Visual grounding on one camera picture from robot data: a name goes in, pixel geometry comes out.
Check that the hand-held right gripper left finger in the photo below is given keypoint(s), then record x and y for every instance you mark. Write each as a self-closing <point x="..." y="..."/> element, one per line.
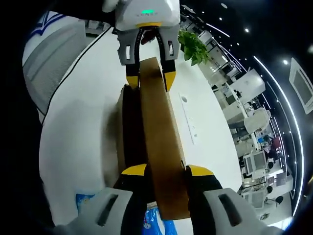
<point x="132" y="186"/>

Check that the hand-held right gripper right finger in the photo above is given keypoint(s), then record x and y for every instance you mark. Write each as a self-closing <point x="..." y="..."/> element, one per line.
<point x="203" y="183"/>

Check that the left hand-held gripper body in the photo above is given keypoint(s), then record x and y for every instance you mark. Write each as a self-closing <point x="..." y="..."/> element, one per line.
<point x="146" y="17"/>

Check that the blue soft tissue pack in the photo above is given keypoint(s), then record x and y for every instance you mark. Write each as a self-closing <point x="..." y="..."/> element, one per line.
<point x="156" y="222"/>

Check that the brown cardboard shoe box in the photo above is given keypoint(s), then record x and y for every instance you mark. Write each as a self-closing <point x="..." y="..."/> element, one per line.
<point x="161" y="127"/>

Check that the person's left hand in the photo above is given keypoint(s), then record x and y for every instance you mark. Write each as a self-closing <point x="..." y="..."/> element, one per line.
<point x="148" y="36"/>

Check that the potted green plant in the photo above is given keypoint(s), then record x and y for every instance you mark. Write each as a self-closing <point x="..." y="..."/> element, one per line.
<point x="194" y="46"/>

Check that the white mesh office chair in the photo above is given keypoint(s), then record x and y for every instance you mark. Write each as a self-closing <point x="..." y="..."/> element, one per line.
<point x="46" y="63"/>

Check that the white rounded machine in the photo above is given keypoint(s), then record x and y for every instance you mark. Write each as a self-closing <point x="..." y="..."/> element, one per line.
<point x="256" y="121"/>

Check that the white square column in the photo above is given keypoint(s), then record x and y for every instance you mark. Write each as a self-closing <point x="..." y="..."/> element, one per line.
<point x="248" y="83"/>

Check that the person's black shirt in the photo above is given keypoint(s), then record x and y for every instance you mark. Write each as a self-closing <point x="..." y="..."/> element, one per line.
<point x="19" y="147"/>

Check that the ceiling air conditioner unit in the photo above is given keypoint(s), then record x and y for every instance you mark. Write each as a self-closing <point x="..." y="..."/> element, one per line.
<point x="302" y="85"/>

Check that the blue white wall poster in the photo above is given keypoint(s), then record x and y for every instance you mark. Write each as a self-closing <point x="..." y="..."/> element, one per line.
<point x="46" y="23"/>

